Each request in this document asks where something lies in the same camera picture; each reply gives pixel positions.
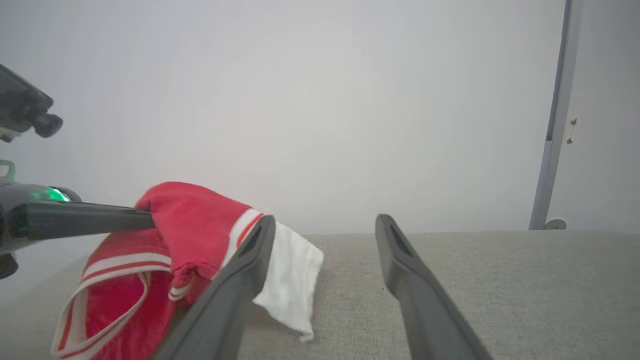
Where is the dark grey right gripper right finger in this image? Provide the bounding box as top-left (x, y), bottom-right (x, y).
top-left (375, 214), bottom-right (494, 360)

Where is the grey metal wall pole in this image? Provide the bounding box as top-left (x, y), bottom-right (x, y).
top-left (528, 0), bottom-right (584, 231)

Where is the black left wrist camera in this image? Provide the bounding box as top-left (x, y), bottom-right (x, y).
top-left (0, 64), bottom-right (64, 144)

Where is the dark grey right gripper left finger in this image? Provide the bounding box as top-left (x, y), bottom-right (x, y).
top-left (154, 215), bottom-right (277, 360)

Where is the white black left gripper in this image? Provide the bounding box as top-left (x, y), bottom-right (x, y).
top-left (0, 160), bottom-right (156, 279)

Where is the red white basketball jersey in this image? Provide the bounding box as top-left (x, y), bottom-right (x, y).
top-left (51, 181), bottom-right (325, 360)

